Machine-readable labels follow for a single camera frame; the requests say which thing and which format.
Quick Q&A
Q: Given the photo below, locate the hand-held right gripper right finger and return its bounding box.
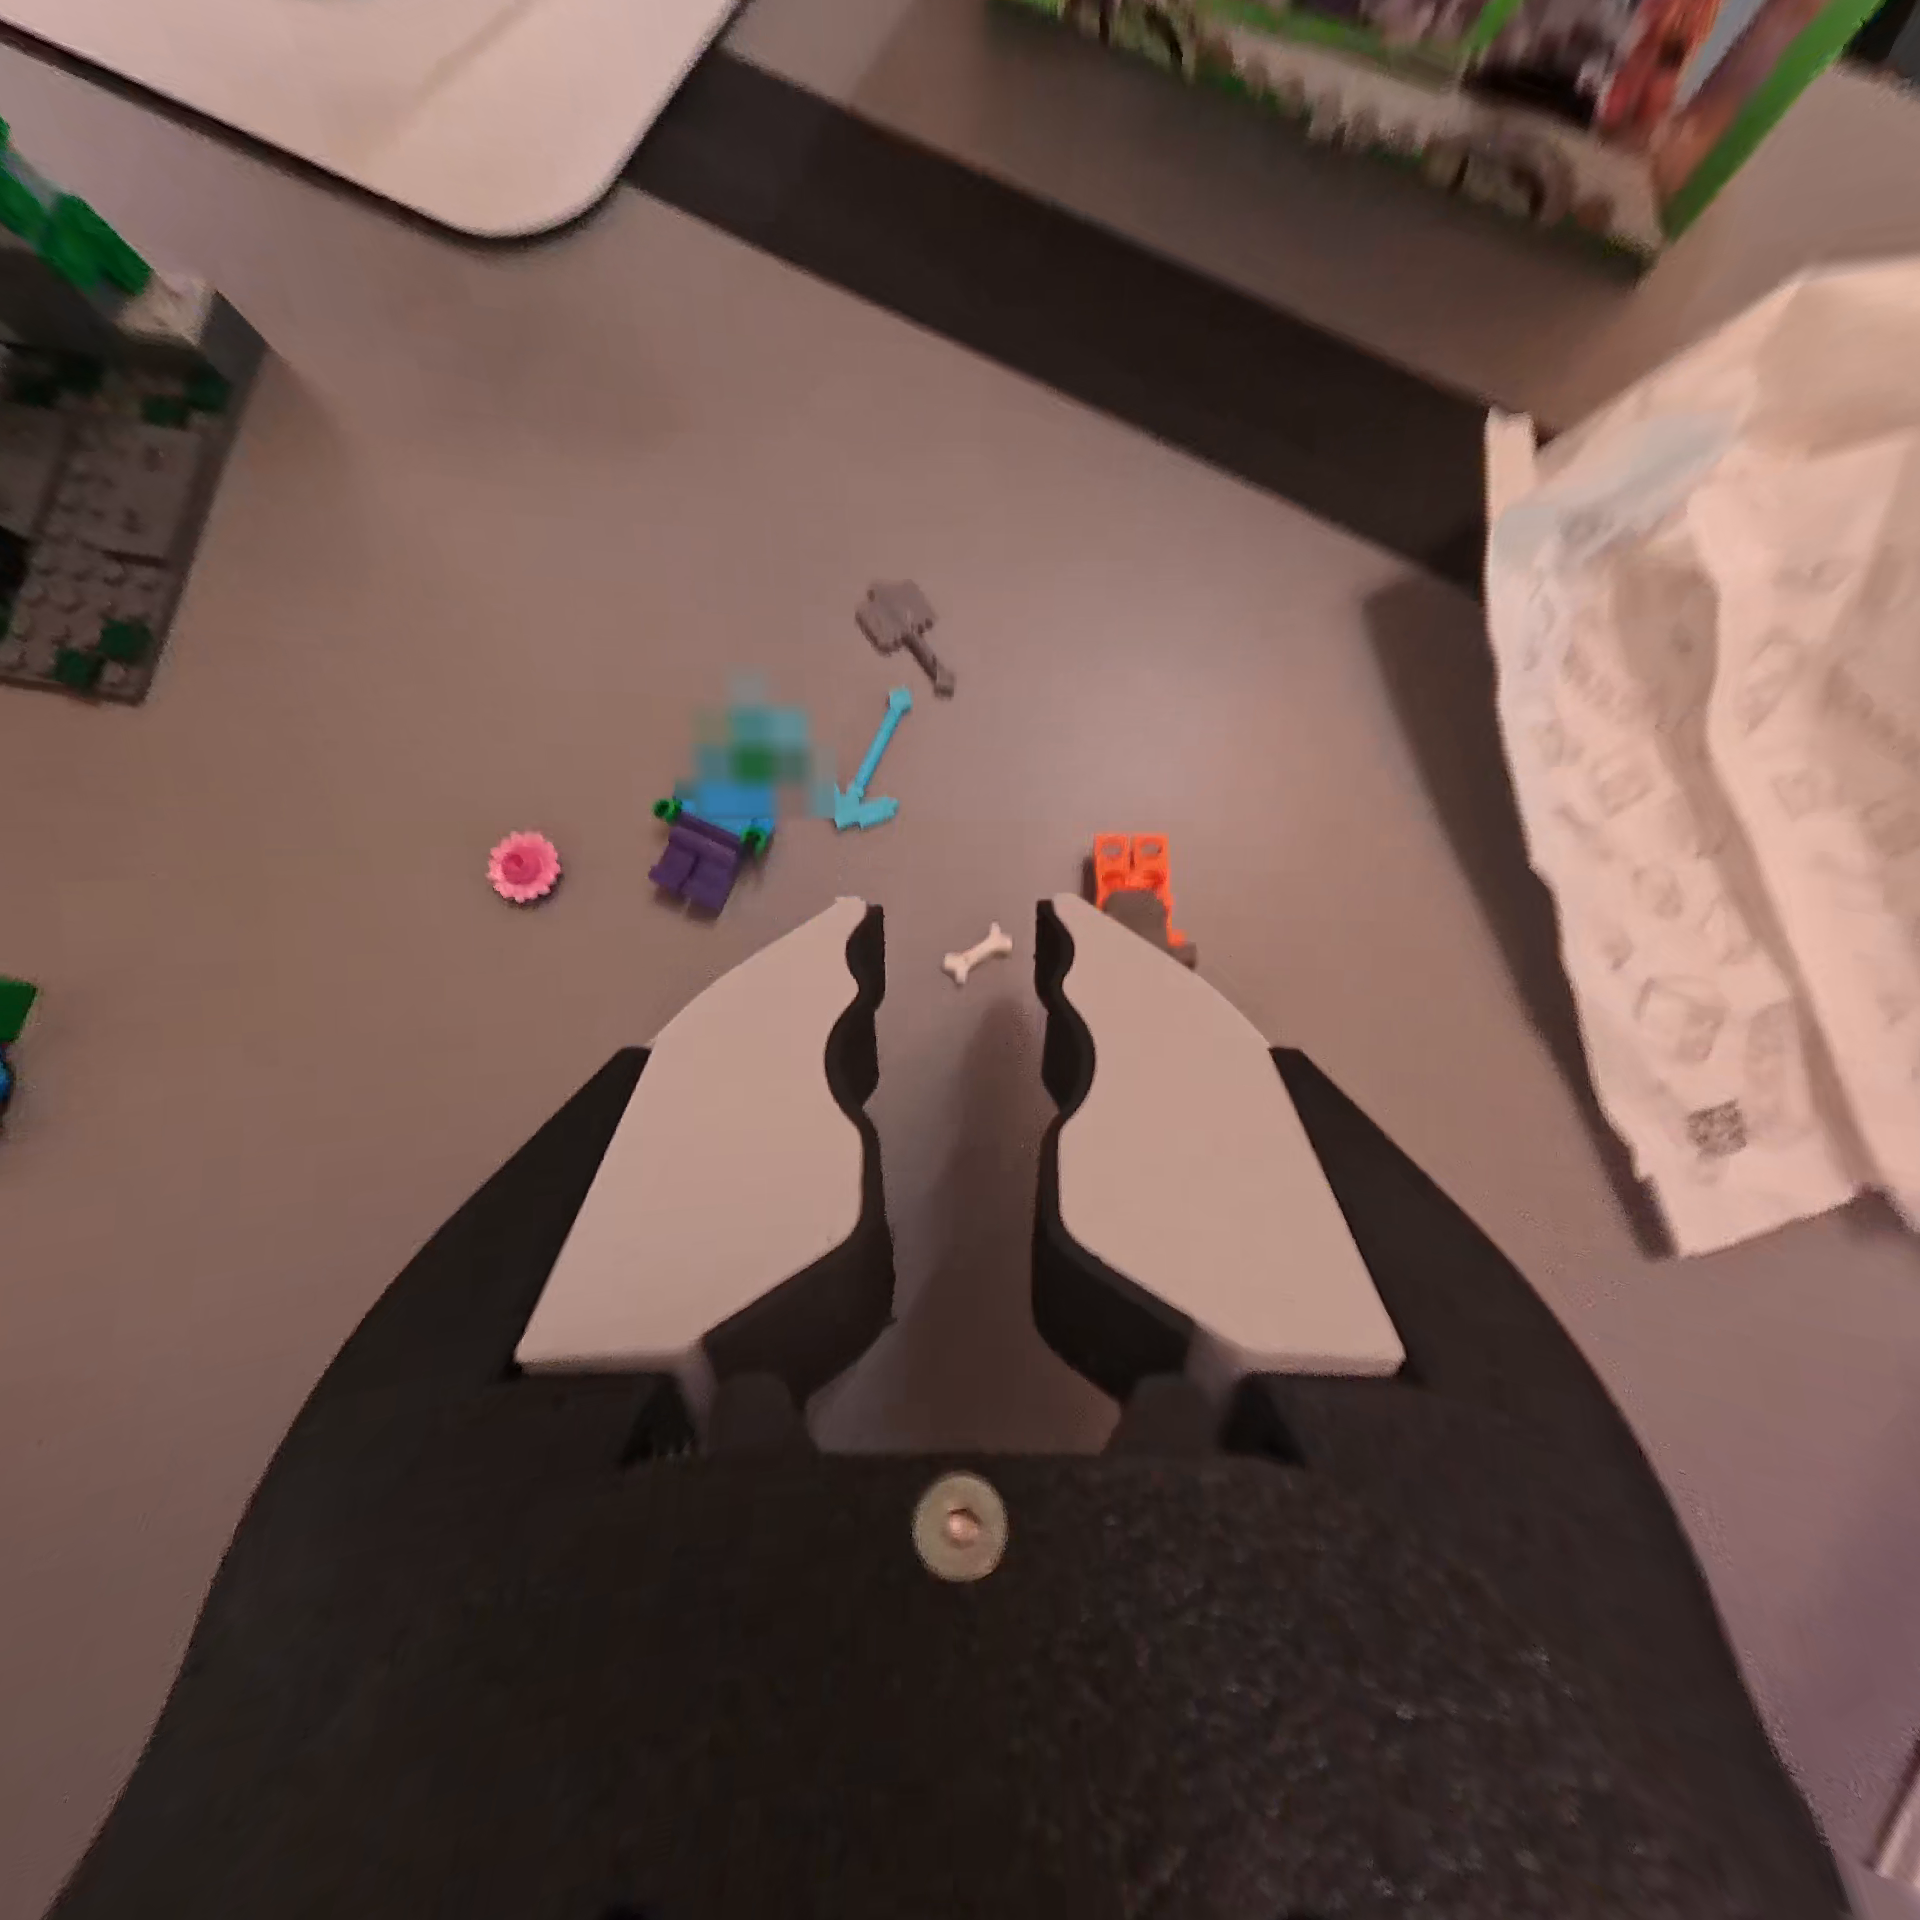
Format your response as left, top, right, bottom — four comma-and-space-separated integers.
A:
1032, 892, 1409, 1379

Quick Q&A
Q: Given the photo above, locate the white book stand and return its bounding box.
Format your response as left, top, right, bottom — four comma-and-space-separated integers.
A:
0, 0, 744, 241

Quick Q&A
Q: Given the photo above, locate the grey desk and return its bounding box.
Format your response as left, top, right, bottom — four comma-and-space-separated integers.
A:
0, 0, 1920, 1920

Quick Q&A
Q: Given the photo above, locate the pile of white paper bags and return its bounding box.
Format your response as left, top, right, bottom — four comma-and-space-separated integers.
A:
1484, 256, 1920, 1259

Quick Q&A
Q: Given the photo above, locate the light blue toy tool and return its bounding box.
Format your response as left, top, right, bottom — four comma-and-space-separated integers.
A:
831, 686, 915, 835

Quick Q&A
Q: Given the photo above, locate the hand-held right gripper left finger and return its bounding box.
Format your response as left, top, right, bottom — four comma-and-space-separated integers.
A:
514, 898, 896, 1379

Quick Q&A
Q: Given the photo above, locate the grey toy brick building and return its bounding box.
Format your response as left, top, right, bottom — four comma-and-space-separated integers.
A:
0, 119, 268, 705

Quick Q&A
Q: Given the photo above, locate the green toy box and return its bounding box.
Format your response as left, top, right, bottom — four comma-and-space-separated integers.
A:
1002, 0, 1894, 284

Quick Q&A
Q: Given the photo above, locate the zombie toy figure teal helmet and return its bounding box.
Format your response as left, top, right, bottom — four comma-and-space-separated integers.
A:
649, 792, 784, 919

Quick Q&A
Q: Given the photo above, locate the orange block toy creature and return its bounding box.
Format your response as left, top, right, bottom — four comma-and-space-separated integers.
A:
1086, 832, 1201, 969

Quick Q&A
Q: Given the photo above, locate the grey toy shovel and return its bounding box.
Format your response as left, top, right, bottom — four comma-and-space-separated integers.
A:
854, 576, 959, 701

